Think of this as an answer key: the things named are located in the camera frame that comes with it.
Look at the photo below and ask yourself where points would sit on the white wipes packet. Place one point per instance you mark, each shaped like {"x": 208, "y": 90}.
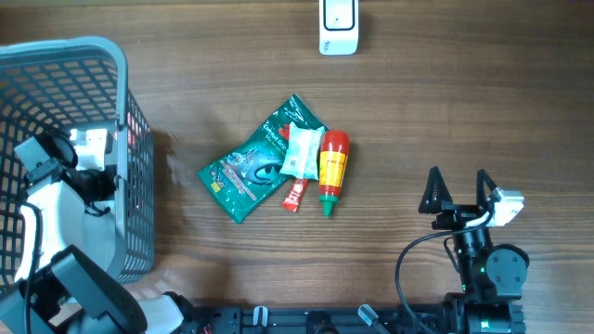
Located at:
{"x": 302, "y": 153}

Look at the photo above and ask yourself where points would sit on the grey black shopping basket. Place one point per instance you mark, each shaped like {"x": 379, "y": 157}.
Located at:
{"x": 53, "y": 87}

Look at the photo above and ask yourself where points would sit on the green 3M gloves package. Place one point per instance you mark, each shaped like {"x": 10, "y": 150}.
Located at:
{"x": 247, "y": 175}

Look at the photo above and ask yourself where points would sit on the red sauce sachet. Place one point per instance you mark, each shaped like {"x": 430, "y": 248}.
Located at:
{"x": 293, "y": 200}

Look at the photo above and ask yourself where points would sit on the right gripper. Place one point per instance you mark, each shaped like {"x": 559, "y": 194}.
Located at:
{"x": 456, "y": 213}

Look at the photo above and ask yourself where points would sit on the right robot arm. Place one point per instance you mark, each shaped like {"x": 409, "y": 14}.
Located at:
{"x": 491, "y": 276}

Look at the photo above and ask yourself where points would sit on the red sauce bottle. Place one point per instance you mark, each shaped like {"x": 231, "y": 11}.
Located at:
{"x": 333, "y": 157}

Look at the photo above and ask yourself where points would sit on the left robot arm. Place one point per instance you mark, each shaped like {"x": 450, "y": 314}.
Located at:
{"x": 65, "y": 260}

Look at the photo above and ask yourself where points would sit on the white barcode scanner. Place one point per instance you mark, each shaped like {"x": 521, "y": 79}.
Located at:
{"x": 338, "y": 27}

